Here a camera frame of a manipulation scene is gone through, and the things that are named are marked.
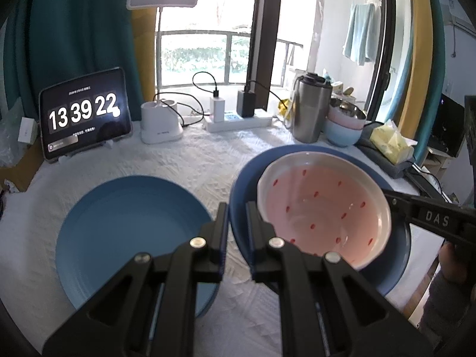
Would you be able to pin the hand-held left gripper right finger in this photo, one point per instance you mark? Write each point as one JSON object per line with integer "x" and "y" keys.
{"x": 254, "y": 230}

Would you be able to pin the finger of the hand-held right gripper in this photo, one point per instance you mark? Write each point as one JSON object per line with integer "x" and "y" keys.
{"x": 405, "y": 208}

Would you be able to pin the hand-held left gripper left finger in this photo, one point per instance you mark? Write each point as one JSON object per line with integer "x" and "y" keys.
{"x": 219, "y": 230}

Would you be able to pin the dark blue bowl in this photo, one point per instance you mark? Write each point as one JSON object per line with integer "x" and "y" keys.
{"x": 245, "y": 193}

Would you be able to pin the pink dotted bowl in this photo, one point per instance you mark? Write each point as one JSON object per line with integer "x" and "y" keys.
{"x": 316, "y": 208}

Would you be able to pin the blue plate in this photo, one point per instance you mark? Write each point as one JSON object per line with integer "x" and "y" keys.
{"x": 122, "y": 223}

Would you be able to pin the person's right forearm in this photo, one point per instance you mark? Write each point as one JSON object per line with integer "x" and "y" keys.
{"x": 446, "y": 305}

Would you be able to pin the grey folded cloth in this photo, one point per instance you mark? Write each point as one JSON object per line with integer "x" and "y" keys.
{"x": 375, "y": 160}

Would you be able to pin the yellow tissue pack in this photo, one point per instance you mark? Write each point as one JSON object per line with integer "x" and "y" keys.
{"x": 390, "y": 145}

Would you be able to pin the black monitor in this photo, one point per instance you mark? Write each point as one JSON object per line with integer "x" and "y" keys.
{"x": 446, "y": 126}

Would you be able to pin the light blue bowl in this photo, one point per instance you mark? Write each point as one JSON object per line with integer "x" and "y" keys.
{"x": 342, "y": 135}

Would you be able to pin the pale pink bowl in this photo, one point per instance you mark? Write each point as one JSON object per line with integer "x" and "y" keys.
{"x": 342, "y": 122}

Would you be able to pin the white power strip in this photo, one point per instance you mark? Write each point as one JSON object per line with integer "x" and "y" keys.
{"x": 256, "y": 122}

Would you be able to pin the white desk lamp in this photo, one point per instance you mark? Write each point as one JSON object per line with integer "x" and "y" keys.
{"x": 160, "y": 126}

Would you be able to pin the white charger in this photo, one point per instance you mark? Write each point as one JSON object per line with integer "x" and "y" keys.
{"x": 217, "y": 109}

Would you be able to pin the yellow plastic bag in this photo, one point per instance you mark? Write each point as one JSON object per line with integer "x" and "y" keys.
{"x": 284, "y": 109}

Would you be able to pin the black charger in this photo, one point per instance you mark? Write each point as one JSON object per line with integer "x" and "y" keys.
{"x": 246, "y": 104}

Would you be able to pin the steel tumbler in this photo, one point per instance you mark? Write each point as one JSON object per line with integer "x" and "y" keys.
{"x": 310, "y": 115}

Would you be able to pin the wooden spoon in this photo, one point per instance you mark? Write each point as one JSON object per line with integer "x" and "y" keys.
{"x": 349, "y": 91}

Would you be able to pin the teal curtain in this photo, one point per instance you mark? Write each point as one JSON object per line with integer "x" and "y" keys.
{"x": 437, "y": 81}
{"x": 74, "y": 26}

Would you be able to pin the small printed carton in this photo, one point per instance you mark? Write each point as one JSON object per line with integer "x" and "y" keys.
{"x": 337, "y": 88}

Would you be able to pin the white tablet stand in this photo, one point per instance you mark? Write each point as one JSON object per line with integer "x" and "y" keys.
{"x": 108, "y": 144}

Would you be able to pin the yellow curtain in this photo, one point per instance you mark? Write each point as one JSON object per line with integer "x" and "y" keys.
{"x": 418, "y": 44}
{"x": 145, "y": 44}

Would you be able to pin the tablet showing clock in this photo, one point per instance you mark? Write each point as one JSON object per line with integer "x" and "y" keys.
{"x": 85, "y": 115}

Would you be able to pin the hanging light blue towel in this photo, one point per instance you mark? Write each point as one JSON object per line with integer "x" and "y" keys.
{"x": 359, "y": 33}

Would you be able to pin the balcony railing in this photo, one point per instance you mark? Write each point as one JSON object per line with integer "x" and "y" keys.
{"x": 200, "y": 33}

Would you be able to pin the white air conditioner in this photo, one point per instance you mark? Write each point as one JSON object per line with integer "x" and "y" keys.
{"x": 459, "y": 16}

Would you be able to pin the cardboard box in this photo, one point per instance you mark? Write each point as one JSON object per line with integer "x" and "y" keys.
{"x": 22, "y": 171}

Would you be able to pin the small white box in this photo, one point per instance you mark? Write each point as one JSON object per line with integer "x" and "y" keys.
{"x": 28, "y": 130}

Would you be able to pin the dark door frame post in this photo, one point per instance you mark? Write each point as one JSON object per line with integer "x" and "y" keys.
{"x": 386, "y": 44}
{"x": 264, "y": 26}

